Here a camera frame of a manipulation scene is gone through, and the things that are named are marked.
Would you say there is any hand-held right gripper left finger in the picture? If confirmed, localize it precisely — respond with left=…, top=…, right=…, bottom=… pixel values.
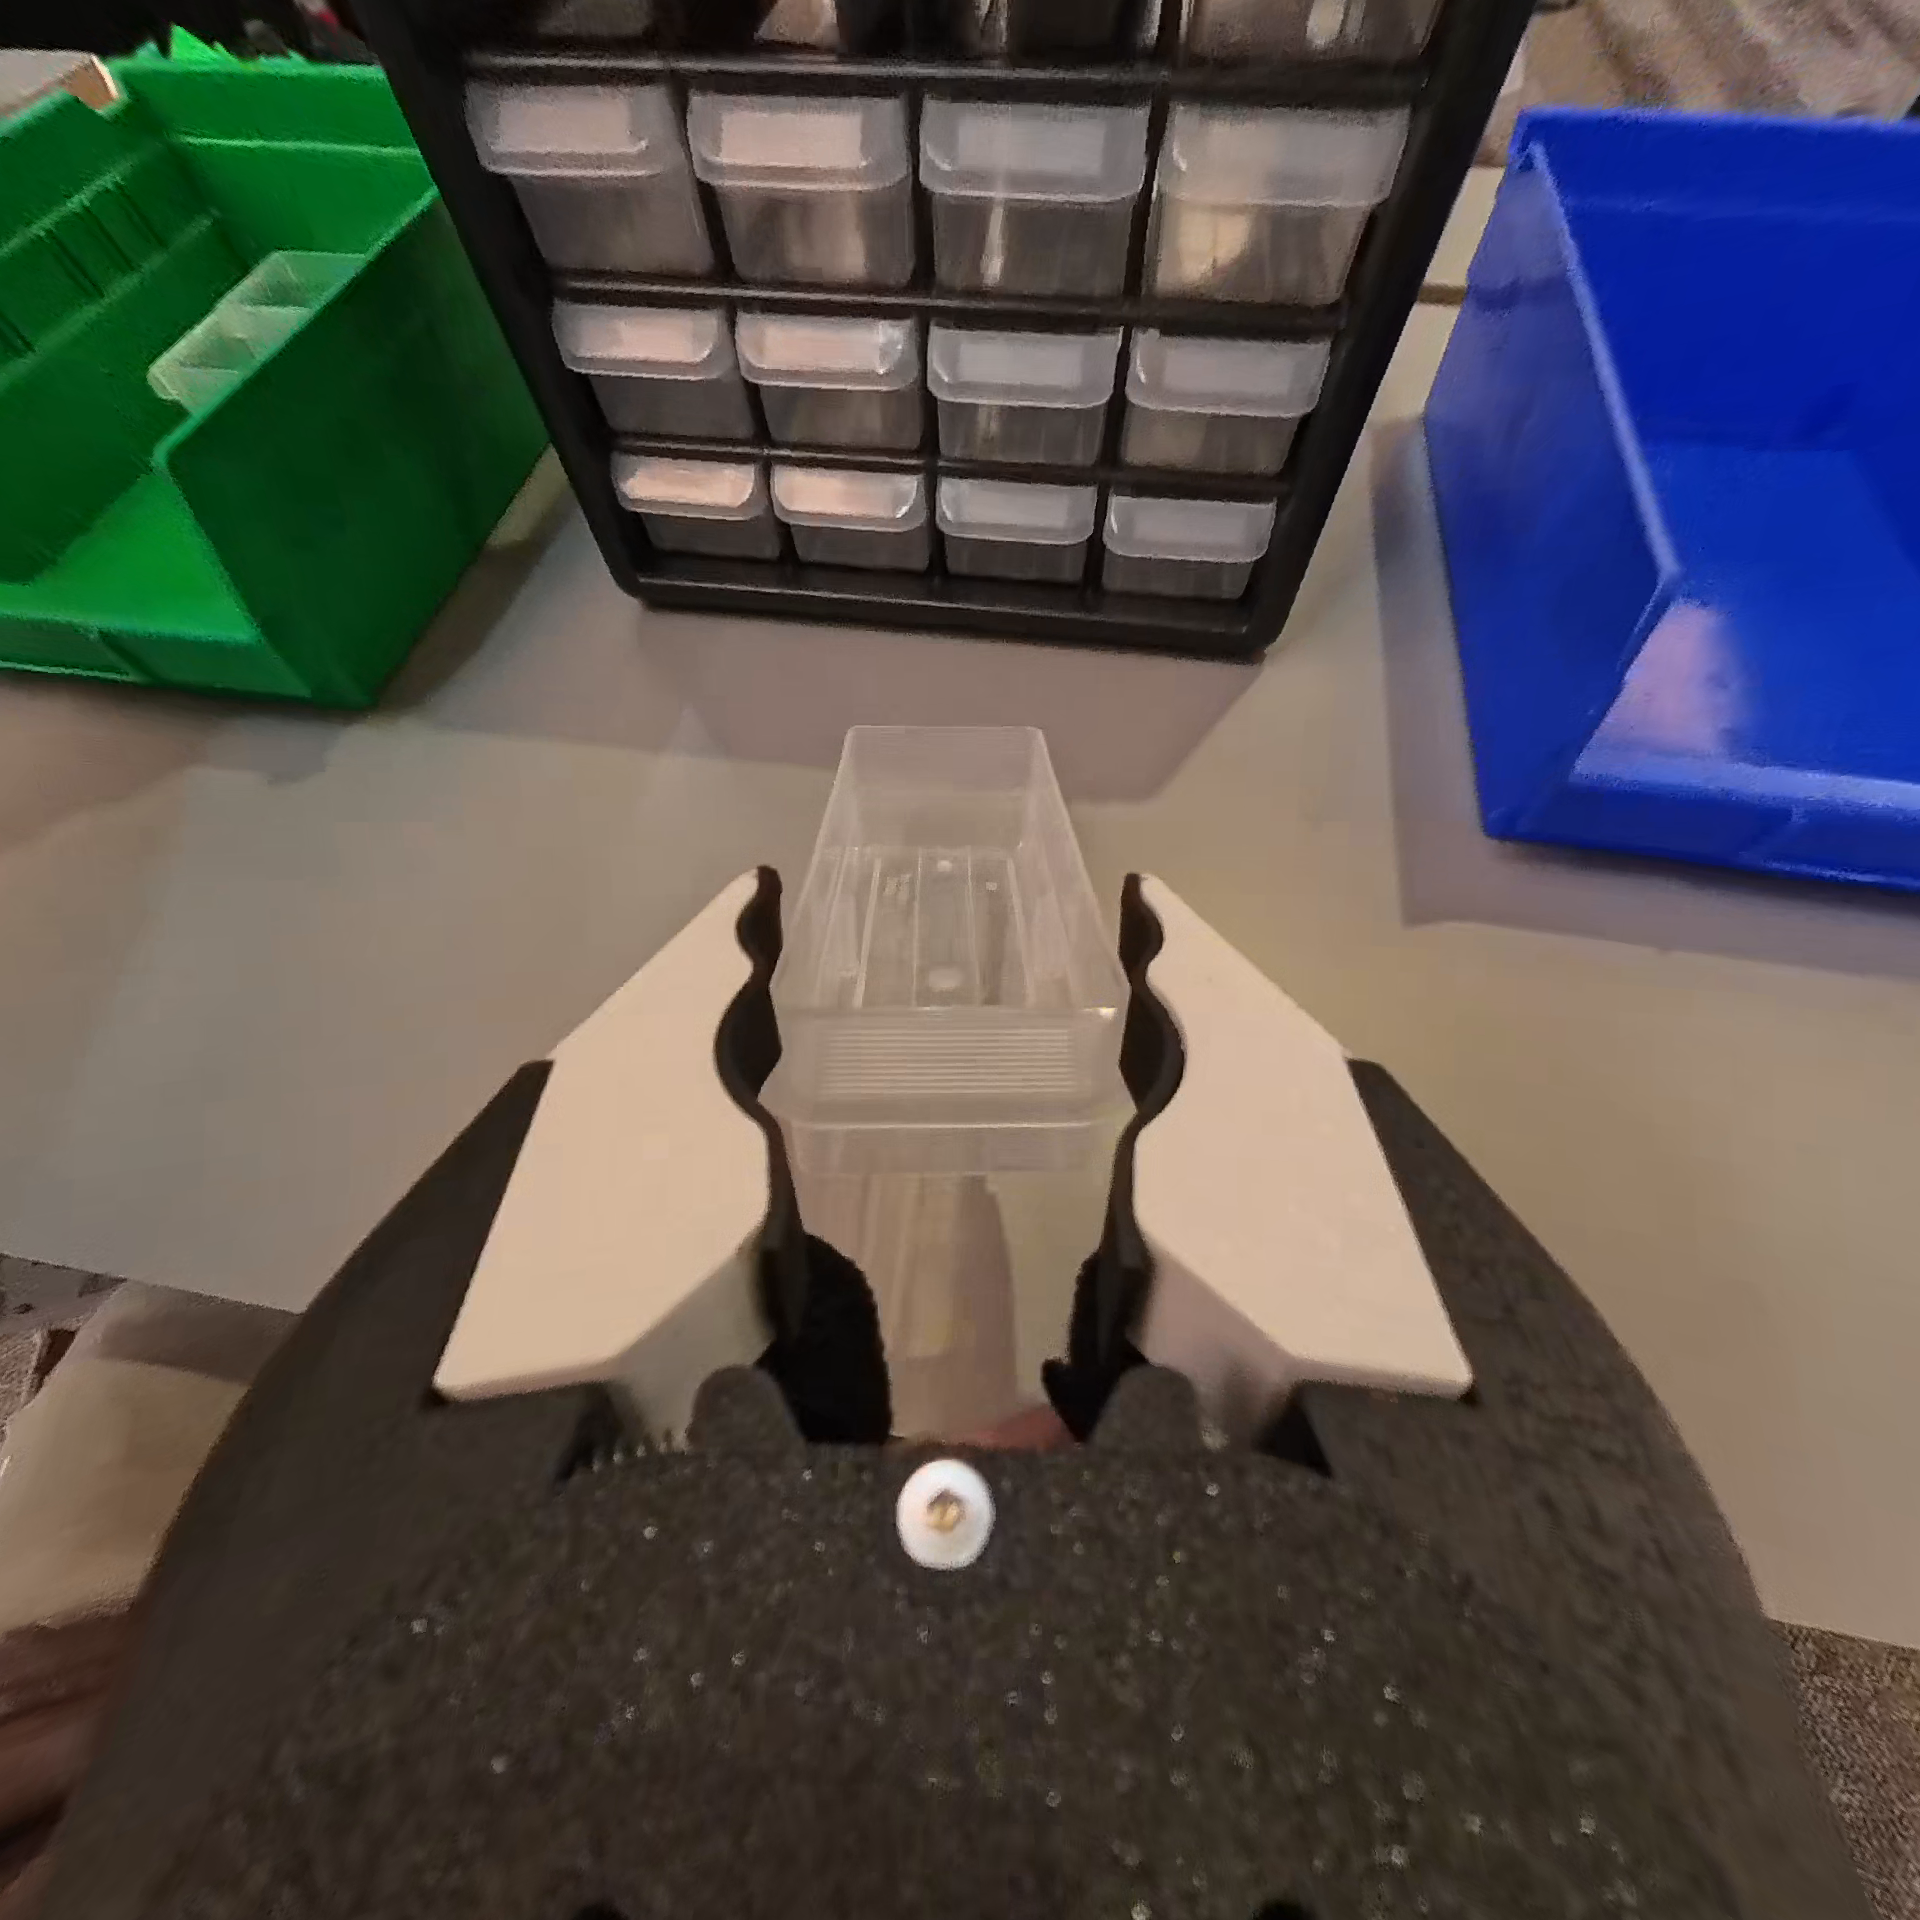
left=435, top=866, right=787, bottom=1443

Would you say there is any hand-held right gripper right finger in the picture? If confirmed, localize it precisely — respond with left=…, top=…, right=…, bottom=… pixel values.
left=1116, top=875, right=1473, bottom=1443

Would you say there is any clear plastic drawer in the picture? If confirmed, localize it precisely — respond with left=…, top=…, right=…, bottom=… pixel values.
left=755, top=724, right=1130, bottom=1180
left=147, top=250, right=370, bottom=423

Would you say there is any black drawer cabinet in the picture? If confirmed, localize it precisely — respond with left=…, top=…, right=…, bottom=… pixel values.
left=352, top=0, right=1541, bottom=662

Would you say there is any green plastic bin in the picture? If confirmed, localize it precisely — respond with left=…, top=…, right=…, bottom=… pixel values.
left=0, top=44, right=550, bottom=710

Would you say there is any set of clear cabinet drawers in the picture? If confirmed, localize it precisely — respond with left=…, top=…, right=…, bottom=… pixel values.
left=465, top=0, right=1413, bottom=602

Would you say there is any blue plastic bin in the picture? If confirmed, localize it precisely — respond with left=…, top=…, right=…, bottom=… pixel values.
left=1422, top=104, right=1920, bottom=898

